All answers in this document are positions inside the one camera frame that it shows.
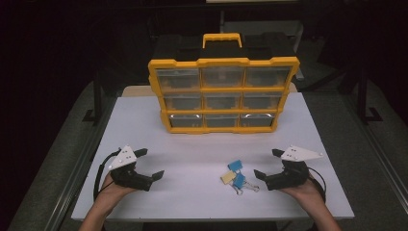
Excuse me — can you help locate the person's right hand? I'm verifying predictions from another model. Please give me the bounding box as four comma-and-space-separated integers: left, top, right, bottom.
278, 178, 325, 215

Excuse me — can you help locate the left hand-held gripper black cable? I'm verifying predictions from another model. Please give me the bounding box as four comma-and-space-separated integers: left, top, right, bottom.
92, 147, 123, 201

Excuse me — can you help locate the yellow black organizer case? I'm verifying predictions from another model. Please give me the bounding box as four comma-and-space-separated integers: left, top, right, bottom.
147, 32, 301, 135

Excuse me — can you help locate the yellow binder clip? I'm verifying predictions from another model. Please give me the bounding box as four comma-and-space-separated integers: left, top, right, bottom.
219, 170, 237, 186

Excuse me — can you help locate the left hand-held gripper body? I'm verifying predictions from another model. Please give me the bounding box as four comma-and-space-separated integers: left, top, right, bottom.
107, 144, 154, 193

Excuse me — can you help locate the single clear plastic drawer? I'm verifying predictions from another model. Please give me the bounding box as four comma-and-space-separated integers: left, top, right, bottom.
156, 67, 200, 90

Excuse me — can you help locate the grid of clear bins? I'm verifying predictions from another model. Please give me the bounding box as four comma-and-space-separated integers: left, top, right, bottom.
163, 65, 293, 128

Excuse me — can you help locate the black metal stand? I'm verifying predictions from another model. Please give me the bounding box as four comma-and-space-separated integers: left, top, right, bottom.
357, 66, 384, 124
82, 70, 104, 124

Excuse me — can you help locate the right hand-held gripper black cable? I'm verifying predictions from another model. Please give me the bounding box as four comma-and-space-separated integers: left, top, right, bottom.
306, 166, 327, 205

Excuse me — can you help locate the hand-held gripper black cable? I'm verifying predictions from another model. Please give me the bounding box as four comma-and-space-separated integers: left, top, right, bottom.
306, 166, 327, 205
92, 147, 123, 201

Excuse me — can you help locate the person's left hand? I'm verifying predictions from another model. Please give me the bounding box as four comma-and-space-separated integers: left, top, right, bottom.
95, 172, 138, 210

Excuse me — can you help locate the metal frame rail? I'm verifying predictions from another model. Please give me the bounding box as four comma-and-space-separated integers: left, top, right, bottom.
44, 95, 118, 231
343, 94, 408, 206

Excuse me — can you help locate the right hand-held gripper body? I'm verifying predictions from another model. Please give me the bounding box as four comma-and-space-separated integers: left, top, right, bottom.
264, 144, 324, 192

